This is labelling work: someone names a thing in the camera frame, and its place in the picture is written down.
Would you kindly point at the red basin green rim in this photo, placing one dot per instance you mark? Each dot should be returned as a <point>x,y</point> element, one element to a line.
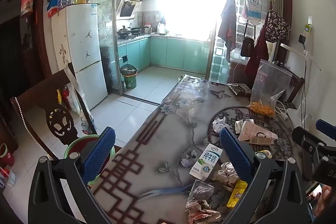
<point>76,144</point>

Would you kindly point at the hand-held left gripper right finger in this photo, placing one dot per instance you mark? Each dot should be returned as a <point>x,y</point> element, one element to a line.
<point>234,153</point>

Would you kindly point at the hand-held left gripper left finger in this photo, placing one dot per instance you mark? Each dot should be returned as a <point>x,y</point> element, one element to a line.
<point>99,150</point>

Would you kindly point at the dark red cloth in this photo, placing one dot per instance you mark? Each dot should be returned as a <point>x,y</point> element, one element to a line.
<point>258,58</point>

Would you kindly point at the carved wooden chair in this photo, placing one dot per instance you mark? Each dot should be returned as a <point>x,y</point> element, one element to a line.
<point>39,106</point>

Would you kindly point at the floral table cover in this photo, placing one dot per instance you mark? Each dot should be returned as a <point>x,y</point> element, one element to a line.
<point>170,134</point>

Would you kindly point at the red wall hanging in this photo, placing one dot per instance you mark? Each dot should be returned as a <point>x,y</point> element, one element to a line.
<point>27,1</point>

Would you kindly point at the teal kitchen cabinets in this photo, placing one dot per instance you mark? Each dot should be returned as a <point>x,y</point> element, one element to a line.
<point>168,52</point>

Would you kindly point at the white printed hanging bag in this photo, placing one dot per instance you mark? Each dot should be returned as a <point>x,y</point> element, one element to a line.
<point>253,6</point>

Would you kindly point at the white refrigerator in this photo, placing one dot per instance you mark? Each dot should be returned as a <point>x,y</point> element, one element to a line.
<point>84,56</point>

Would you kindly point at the wall socket charger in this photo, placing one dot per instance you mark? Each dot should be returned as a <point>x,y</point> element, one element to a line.
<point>307,27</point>

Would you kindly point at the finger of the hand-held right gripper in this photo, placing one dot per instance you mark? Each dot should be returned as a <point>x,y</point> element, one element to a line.
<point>325,127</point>
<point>302,136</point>

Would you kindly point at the sliding glass door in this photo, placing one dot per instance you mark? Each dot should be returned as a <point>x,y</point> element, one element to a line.
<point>101,16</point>

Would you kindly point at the small black hanging bag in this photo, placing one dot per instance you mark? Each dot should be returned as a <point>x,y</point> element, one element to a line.
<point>247,47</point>

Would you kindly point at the white and green milk carton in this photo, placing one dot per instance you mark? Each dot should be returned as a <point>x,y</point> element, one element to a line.
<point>206,163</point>

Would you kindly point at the torn pink carton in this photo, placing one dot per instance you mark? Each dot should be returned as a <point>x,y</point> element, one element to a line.
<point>256,132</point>

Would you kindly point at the dark wooden chair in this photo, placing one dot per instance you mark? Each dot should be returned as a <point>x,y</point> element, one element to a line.
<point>295,79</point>

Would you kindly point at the black wok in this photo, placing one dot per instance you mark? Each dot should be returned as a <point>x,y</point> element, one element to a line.
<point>124,31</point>

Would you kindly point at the dark patterned hanging bag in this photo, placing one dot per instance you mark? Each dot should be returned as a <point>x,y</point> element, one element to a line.
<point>277,26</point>

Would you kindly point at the clear plastic wrapper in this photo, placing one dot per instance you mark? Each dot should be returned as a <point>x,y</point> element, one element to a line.
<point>202,190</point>

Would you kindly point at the range hood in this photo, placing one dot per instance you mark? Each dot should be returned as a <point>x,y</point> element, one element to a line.
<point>128,7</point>

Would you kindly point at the clear zip bag orange snacks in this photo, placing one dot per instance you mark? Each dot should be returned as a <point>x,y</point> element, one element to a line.
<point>269,87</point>

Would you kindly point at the red and white kettle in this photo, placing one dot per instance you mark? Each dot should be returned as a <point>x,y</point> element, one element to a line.
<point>147,28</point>

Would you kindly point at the black snack packet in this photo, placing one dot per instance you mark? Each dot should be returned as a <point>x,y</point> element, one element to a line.
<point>239,89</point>

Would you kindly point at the blue and orange box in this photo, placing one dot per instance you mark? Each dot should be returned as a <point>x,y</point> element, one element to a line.
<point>53,10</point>

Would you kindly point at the dark wooden door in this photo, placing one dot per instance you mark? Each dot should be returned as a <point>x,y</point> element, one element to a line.
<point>15,56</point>

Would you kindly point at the yellow snack packet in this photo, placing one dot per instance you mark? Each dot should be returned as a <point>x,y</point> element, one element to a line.
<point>236,192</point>

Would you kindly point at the crumpled foil wrapper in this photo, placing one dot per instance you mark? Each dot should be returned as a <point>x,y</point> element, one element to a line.
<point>226,174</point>

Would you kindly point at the person's right hand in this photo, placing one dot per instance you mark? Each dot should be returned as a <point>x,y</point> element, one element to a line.
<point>327,192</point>

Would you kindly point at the green trash can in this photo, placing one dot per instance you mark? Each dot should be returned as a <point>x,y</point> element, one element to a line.
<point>129,78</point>

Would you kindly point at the plastic bottle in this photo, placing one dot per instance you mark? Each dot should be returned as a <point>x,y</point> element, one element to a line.
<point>85,125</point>

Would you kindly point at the yellow toy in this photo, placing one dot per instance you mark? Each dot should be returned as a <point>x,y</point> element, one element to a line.
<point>59,96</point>

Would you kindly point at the crumpled red silver wrapper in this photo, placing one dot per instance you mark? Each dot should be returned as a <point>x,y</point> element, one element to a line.
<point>203,213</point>

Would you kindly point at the white printed paper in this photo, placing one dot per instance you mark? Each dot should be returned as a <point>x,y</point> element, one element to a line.
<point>220,124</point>

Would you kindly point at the red mug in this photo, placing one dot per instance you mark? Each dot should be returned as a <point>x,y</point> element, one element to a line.
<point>6,157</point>

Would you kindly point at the small blue white box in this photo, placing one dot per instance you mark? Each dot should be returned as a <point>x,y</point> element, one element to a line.
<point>9,178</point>

